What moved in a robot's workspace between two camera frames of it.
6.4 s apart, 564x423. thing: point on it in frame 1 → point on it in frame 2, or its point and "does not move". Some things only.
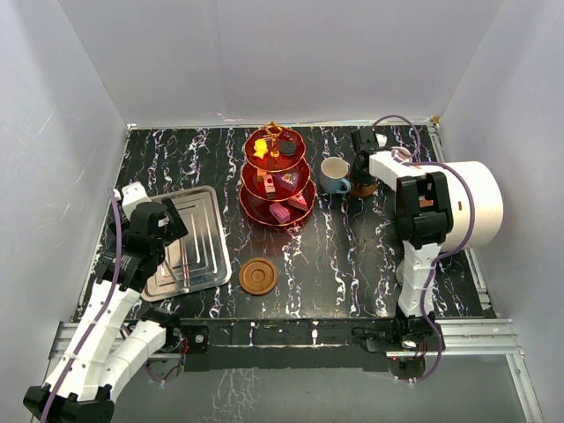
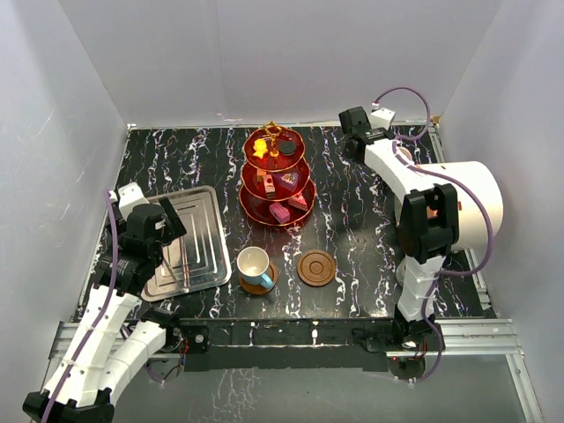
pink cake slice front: x=281 y=213 does not move
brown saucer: x=358 y=190 → x=315 y=267
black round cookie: x=288 y=148 does not move
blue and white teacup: x=333 y=171 → x=253 y=263
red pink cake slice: x=299 y=201 does not move
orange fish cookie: x=260 y=147 does not move
